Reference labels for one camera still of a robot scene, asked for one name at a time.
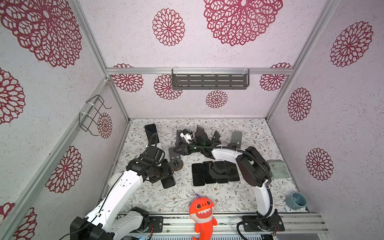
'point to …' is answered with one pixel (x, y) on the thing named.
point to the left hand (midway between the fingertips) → (168, 174)
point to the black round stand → (216, 136)
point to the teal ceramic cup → (296, 200)
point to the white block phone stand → (158, 145)
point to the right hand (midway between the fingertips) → (174, 149)
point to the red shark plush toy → (200, 211)
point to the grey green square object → (278, 169)
